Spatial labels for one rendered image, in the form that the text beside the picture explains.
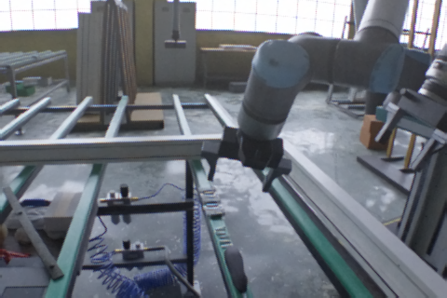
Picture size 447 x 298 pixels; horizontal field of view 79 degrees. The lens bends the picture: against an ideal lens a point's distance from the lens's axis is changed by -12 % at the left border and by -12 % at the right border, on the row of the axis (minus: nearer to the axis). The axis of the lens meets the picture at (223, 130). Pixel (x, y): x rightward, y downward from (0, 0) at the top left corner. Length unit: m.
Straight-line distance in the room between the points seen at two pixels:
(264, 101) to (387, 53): 0.23
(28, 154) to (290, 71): 0.93
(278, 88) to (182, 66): 6.79
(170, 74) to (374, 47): 6.82
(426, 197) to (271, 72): 1.27
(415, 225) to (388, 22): 1.23
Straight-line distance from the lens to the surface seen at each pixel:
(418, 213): 1.67
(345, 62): 0.57
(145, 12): 7.28
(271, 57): 0.49
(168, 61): 7.23
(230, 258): 0.61
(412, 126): 1.36
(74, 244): 0.73
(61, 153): 1.13
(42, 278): 0.69
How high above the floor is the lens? 1.31
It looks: 18 degrees down
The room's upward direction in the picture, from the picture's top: 3 degrees clockwise
